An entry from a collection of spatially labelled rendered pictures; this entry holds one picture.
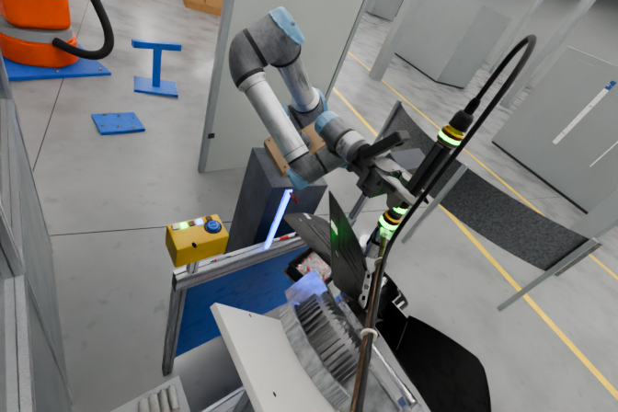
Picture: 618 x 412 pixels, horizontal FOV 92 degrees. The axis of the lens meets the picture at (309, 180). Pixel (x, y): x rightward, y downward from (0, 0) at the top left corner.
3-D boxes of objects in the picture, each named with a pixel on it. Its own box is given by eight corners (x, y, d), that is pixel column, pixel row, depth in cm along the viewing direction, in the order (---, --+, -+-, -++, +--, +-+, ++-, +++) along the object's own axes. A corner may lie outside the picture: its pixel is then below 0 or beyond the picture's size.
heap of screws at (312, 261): (314, 296, 118) (318, 291, 116) (289, 271, 123) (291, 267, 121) (339, 270, 132) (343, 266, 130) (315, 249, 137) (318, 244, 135)
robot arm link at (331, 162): (321, 162, 98) (311, 144, 89) (351, 144, 98) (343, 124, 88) (332, 180, 94) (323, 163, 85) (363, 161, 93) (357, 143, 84)
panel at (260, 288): (172, 359, 146) (185, 284, 108) (172, 358, 147) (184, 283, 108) (303, 294, 197) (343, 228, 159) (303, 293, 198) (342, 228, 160)
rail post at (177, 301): (164, 376, 150) (175, 292, 105) (161, 368, 152) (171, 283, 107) (172, 371, 152) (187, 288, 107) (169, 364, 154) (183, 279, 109)
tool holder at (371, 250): (379, 269, 74) (399, 245, 69) (353, 256, 75) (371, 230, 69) (383, 245, 82) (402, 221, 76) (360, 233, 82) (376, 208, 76)
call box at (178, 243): (174, 271, 91) (177, 249, 85) (164, 246, 96) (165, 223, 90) (223, 255, 101) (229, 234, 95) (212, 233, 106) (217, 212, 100)
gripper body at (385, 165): (389, 195, 76) (359, 165, 83) (406, 168, 71) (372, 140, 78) (370, 200, 71) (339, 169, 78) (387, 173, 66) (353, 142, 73)
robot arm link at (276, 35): (291, 114, 136) (236, 21, 86) (320, 97, 135) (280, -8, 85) (303, 134, 132) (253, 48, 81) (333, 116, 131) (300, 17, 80)
